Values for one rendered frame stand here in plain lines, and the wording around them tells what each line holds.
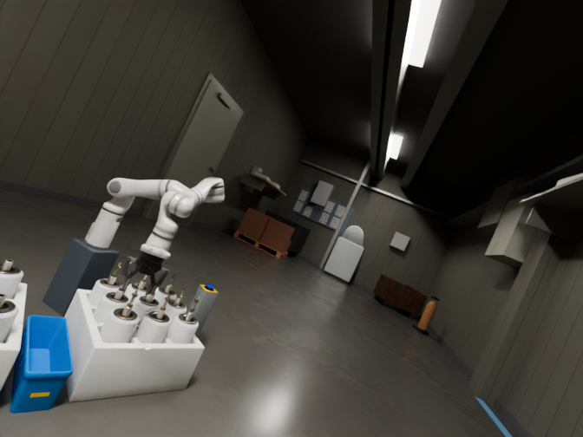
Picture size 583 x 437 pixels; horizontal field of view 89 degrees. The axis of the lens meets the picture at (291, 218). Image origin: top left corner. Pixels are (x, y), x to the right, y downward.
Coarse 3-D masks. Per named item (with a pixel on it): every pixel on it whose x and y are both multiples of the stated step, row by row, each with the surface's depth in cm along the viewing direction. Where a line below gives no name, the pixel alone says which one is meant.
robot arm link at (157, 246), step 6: (150, 240) 96; (156, 240) 96; (162, 240) 97; (168, 240) 98; (144, 246) 92; (150, 246) 93; (156, 246) 96; (162, 246) 97; (168, 246) 99; (150, 252) 92; (156, 252) 93; (162, 252) 94; (168, 252) 96; (168, 258) 95
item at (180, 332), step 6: (174, 318) 114; (174, 324) 112; (180, 324) 111; (186, 324) 112; (198, 324) 117; (168, 330) 115; (174, 330) 112; (180, 330) 111; (186, 330) 112; (192, 330) 113; (168, 336) 112; (174, 336) 111; (180, 336) 111; (186, 336) 112; (192, 336) 115; (174, 342) 111; (180, 342) 112; (186, 342) 113
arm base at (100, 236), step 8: (104, 216) 130; (112, 216) 131; (120, 216) 133; (96, 224) 130; (104, 224) 130; (112, 224) 131; (88, 232) 132; (96, 232) 130; (104, 232) 130; (112, 232) 133; (88, 240) 130; (96, 240) 130; (104, 240) 131; (96, 248) 130; (104, 248) 133
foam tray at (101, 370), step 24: (72, 312) 111; (72, 336) 103; (96, 336) 93; (96, 360) 90; (120, 360) 95; (144, 360) 100; (168, 360) 106; (192, 360) 113; (72, 384) 90; (96, 384) 92; (120, 384) 97; (144, 384) 103; (168, 384) 110
